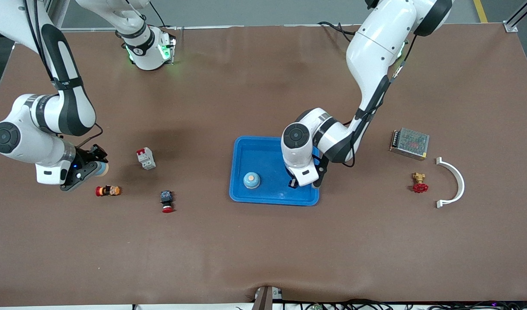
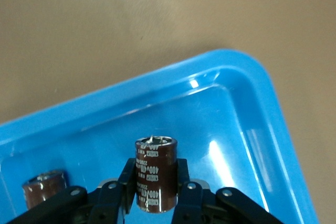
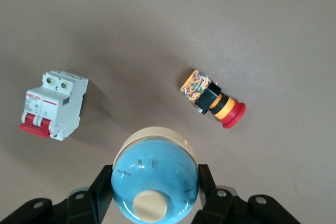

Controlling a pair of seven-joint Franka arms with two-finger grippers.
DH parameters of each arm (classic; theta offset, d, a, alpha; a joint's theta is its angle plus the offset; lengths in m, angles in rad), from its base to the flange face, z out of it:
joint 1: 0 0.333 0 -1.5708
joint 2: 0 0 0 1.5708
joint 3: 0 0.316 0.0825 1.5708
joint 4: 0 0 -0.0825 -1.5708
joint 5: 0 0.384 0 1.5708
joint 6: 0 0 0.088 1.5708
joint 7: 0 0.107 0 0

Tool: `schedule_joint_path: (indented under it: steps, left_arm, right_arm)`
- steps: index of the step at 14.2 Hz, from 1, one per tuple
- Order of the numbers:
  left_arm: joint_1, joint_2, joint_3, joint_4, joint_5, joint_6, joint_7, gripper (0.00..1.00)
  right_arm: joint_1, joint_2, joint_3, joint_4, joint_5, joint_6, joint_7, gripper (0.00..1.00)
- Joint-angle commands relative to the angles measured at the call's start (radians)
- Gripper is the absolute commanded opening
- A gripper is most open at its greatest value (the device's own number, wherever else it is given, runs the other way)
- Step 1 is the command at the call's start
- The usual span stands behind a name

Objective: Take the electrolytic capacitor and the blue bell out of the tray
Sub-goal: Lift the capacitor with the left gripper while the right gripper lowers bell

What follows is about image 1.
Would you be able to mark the blue service bell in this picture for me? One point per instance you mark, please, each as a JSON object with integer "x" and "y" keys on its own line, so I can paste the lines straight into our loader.
{"x": 251, "y": 181}
{"x": 103, "y": 169}

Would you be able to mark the white curved pipe clamp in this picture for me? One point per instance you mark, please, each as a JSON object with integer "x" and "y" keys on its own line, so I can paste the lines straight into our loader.
{"x": 460, "y": 183}

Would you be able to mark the metal mesh power supply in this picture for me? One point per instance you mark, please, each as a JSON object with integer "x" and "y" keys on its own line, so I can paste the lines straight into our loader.
{"x": 411, "y": 142}

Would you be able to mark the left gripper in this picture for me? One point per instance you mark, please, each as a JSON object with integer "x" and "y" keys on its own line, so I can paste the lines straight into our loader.
{"x": 293, "y": 182}

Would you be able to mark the small black terminal block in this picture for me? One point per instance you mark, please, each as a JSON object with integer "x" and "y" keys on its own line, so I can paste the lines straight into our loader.
{"x": 293, "y": 184}

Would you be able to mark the brass valve red handwheel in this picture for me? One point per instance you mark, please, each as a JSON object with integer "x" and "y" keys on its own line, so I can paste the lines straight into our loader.
{"x": 420, "y": 187}

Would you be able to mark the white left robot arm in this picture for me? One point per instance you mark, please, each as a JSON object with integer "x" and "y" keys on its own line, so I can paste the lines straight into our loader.
{"x": 375, "y": 51}

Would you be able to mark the grey metal bracket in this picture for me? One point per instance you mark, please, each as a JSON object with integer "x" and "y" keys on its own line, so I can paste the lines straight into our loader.
{"x": 263, "y": 299}

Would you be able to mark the brown table cover sheet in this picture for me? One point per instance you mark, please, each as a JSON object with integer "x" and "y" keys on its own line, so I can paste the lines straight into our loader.
{"x": 263, "y": 249}

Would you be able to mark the orange red small switch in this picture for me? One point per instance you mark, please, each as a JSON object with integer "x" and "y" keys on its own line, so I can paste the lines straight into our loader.
{"x": 108, "y": 190}

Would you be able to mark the white red circuit breaker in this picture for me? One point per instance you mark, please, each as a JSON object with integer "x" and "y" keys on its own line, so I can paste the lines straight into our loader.
{"x": 146, "y": 158}

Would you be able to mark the blue plastic tray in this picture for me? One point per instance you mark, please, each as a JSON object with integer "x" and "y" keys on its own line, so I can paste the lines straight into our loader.
{"x": 263, "y": 159}

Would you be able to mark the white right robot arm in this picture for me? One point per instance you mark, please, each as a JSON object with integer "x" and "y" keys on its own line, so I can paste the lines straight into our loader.
{"x": 52, "y": 107}

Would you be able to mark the aluminium frame post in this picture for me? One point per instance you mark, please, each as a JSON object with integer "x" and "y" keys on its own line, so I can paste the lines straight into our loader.
{"x": 510, "y": 26}
{"x": 57, "y": 10}

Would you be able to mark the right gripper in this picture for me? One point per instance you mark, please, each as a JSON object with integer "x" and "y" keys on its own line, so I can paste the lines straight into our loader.
{"x": 89, "y": 156}

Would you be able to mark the red emergency stop button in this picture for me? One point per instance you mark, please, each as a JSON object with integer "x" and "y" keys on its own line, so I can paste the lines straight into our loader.
{"x": 167, "y": 202}

